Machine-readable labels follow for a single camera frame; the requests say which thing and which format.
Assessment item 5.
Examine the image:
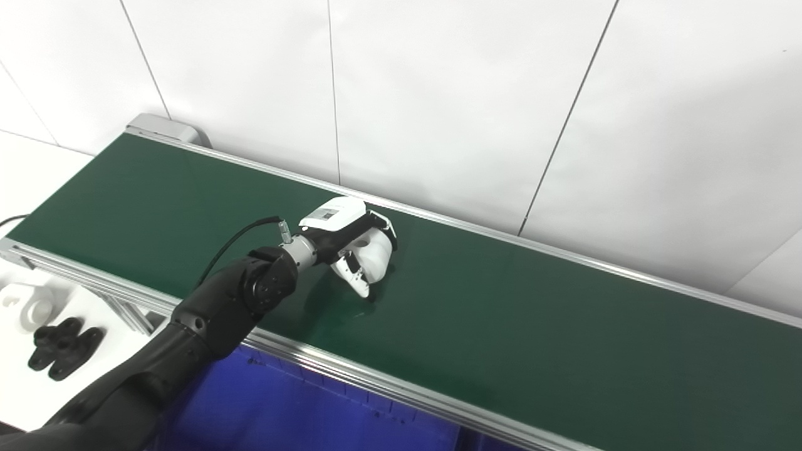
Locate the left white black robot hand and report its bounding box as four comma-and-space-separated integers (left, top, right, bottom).
299, 196, 398, 299

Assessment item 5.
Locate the white plastic ring part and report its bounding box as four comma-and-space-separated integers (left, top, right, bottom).
348, 227, 395, 284

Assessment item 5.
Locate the blue plastic bin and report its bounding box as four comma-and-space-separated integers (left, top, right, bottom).
457, 431, 530, 451
147, 341, 462, 451

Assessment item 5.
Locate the grey conveyor motor housing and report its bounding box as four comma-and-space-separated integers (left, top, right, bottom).
126, 113, 212, 148

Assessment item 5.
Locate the aluminium conveyor leg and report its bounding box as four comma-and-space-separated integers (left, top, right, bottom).
94, 291, 167, 336

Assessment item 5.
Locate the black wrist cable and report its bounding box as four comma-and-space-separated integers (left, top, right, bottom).
196, 216, 293, 290

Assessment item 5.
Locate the green conveyor belt with aluminium frame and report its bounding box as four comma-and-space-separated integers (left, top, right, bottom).
0, 130, 802, 451

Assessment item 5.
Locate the black plastic bracket part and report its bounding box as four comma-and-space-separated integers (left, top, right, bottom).
27, 317, 105, 382

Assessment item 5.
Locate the white plastic bracket part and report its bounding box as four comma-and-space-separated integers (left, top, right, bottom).
0, 283, 56, 333

